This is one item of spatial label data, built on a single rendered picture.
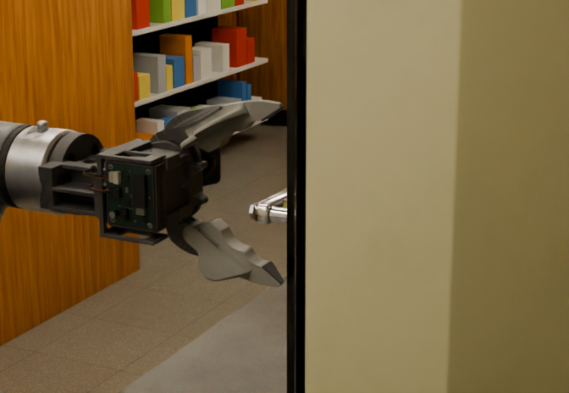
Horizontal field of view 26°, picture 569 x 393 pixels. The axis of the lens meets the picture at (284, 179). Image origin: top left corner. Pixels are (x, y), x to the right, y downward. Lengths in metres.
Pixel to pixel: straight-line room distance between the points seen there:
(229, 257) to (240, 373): 0.30
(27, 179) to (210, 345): 0.39
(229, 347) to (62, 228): 2.68
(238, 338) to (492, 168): 0.62
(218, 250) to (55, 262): 3.00
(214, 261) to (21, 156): 0.19
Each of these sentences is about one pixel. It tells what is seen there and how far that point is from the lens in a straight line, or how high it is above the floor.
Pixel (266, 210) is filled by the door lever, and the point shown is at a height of 1.20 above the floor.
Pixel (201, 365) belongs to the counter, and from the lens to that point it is 1.33.
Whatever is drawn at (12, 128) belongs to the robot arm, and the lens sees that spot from 1.10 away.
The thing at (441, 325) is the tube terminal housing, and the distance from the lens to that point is 0.86.
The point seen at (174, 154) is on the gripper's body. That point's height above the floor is 1.23.
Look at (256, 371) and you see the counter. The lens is 1.31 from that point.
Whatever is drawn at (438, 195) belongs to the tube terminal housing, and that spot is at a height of 1.25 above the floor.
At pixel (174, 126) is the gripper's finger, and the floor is 1.25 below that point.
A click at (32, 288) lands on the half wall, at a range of 3.95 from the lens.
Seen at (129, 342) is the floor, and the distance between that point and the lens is 3.83.
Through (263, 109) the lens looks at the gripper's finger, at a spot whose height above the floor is 1.27.
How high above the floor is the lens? 1.48
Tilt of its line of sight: 15 degrees down
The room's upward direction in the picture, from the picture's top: straight up
